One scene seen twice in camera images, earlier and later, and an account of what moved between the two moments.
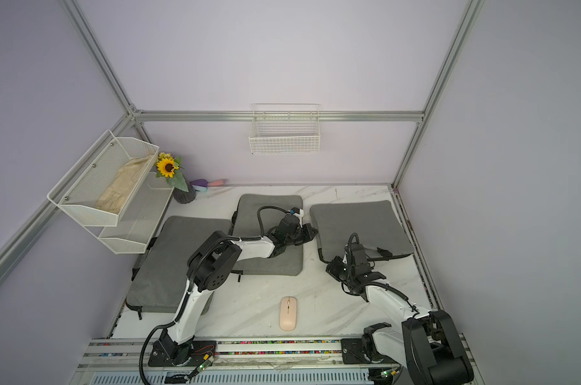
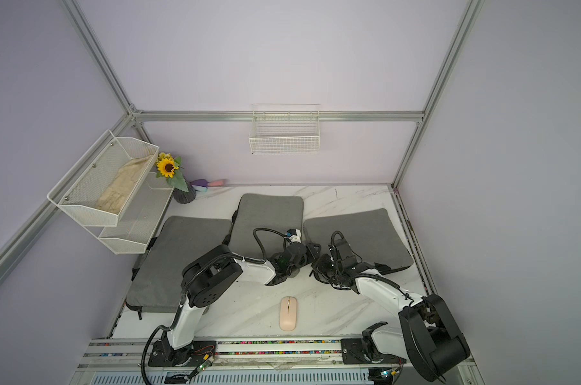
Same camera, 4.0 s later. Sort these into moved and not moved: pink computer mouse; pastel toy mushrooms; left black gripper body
Moved: left black gripper body
Not moved: pink computer mouse; pastel toy mushrooms
